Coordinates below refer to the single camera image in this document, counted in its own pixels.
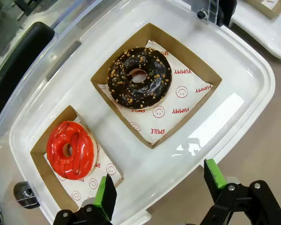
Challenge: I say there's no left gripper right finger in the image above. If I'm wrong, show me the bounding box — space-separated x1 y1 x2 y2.
200 158 281 225

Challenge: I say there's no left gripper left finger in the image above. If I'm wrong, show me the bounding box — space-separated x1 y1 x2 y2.
52 174 118 225

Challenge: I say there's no brown cardboard donut box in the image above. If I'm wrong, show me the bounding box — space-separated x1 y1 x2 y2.
244 0 281 20

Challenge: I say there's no white printed paper liner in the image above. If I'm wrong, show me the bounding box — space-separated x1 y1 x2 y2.
44 114 122 208
98 39 213 145
257 0 281 10

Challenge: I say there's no red glazed donut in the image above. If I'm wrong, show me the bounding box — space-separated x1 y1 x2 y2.
46 120 96 181
30 105 125 211

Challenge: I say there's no chocolate nut donut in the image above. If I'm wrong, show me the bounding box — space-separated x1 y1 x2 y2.
107 46 173 110

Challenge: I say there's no chocolate sprinkled donut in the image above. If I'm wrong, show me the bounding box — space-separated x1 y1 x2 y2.
90 22 222 150

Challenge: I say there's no white display tray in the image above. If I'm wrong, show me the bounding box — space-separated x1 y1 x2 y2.
229 0 281 61
8 0 276 225

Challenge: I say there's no black lid handle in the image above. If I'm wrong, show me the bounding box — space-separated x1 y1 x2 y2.
0 22 56 128

